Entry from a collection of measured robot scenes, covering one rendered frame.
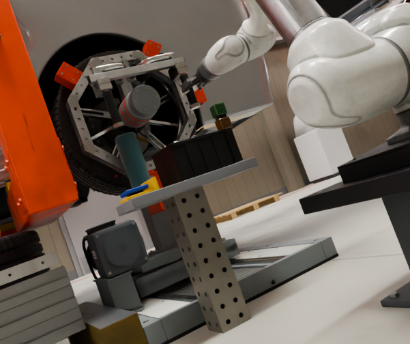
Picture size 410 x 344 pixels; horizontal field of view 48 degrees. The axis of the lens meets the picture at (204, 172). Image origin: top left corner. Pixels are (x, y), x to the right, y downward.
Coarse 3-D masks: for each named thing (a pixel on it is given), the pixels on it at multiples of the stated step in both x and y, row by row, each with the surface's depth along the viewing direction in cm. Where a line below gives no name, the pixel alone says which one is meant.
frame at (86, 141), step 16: (96, 64) 198; (80, 80) 194; (80, 96) 193; (176, 96) 216; (80, 112) 191; (192, 112) 213; (80, 128) 190; (192, 128) 212; (80, 144) 193; (96, 160) 195; (112, 160) 192
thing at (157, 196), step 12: (228, 168) 140; (240, 168) 142; (192, 180) 134; (204, 180) 136; (216, 180) 140; (156, 192) 129; (168, 192) 130; (180, 192) 132; (132, 204) 125; (144, 204) 126
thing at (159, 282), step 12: (228, 240) 215; (228, 252) 208; (168, 264) 202; (180, 264) 197; (132, 276) 195; (144, 276) 190; (156, 276) 192; (168, 276) 194; (180, 276) 196; (144, 288) 189; (156, 288) 191
